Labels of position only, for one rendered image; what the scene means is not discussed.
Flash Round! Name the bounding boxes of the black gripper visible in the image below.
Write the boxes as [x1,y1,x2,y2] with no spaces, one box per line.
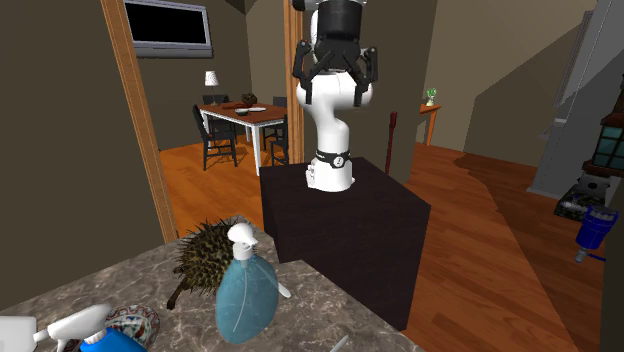
[291,0,379,109]

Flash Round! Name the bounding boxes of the wooden dining table, white legs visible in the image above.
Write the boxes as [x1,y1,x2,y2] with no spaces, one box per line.
[196,92,289,177]

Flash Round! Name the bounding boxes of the dark red pole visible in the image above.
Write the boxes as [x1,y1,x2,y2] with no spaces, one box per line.
[384,110,399,176]

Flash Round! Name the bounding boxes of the black dining chair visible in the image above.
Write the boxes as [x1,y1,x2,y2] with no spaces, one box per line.
[191,103,239,172]
[269,113,290,167]

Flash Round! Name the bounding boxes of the orange side table with plant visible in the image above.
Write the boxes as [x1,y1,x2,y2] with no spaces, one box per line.
[419,88,443,147]

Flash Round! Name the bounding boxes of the dark robot stand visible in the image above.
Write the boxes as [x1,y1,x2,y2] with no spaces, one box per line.
[258,156,433,333]

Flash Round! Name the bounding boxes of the brown spiky ball with stem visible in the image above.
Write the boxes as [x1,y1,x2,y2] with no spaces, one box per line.
[166,217,255,311]

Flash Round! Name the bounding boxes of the pale blue spray bottle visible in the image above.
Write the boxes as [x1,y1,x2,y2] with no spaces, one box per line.
[214,222,293,346]

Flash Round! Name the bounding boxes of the brown lantern with teal panes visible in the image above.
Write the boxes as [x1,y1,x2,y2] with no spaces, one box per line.
[581,72,624,180]

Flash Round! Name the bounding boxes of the blue canister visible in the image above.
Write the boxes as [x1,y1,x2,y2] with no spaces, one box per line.
[574,204,621,265]

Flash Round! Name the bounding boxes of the red and green patterned bowl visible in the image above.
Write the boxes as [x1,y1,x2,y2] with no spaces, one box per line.
[103,304,162,350]

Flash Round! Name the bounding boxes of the bright blue spray bottle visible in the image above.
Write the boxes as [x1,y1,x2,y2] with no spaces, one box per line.
[32,303,148,352]

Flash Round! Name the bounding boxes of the white box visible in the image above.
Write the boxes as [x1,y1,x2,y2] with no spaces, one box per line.
[0,315,40,352]

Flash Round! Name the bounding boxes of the wall television with grey frame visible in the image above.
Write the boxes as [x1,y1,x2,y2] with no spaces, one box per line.
[123,0,215,60]

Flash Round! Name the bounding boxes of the wooden door frame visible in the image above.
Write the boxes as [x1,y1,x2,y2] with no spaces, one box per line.
[100,0,180,244]

